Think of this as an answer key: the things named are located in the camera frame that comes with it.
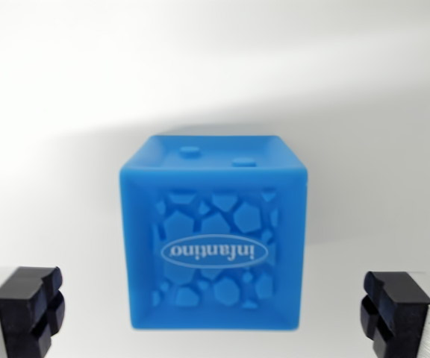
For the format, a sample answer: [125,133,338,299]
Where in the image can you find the gripper left finger with silver black pad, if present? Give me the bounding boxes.
[0,266,67,358]

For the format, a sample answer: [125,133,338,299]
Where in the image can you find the gripper right finger with silver black pad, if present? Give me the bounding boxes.
[359,270,430,358]

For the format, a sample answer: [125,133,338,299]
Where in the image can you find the blue silicone toy cube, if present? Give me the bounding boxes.
[119,134,309,333]

